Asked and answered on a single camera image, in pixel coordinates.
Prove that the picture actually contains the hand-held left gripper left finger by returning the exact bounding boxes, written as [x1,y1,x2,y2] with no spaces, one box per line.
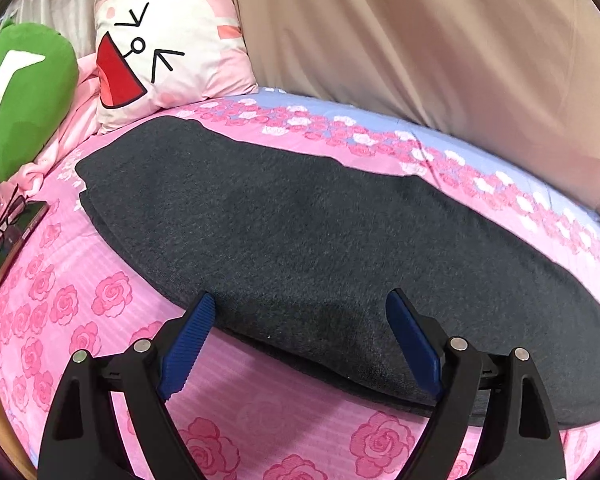
[37,292,216,480]

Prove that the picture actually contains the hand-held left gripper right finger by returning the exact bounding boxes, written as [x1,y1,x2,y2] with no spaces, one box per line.
[385,289,567,480]

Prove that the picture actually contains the dark grey pants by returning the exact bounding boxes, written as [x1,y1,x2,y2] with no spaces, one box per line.
[74,116,600,431]

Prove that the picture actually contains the pink floral bed blanket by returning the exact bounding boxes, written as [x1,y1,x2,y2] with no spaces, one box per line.
[0,87,600,480]

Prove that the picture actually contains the smartphone with brown case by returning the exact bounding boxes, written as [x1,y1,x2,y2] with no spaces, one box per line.
[0,200,50,306]

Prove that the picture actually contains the black eyeglasses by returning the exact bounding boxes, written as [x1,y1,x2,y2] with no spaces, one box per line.
[0,185,31,263]

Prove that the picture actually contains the plain pink cloth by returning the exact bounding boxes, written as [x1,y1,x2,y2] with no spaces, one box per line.
[17,55,106,201]

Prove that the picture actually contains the green plush pillow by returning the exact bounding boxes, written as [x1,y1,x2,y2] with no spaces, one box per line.
[0,21,79,183]

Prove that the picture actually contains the beige cloth drape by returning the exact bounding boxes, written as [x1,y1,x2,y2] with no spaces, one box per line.
[147,0,600,226]

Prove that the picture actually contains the cartoon face pillow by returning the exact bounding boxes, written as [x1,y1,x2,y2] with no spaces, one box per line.
[94,0,259,134]

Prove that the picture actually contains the white satin cloth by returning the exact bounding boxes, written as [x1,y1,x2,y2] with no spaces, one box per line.
[5,0,151,58]

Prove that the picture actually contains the wooden bed frame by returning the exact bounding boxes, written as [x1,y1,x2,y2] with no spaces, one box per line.
[0,360,36,480]

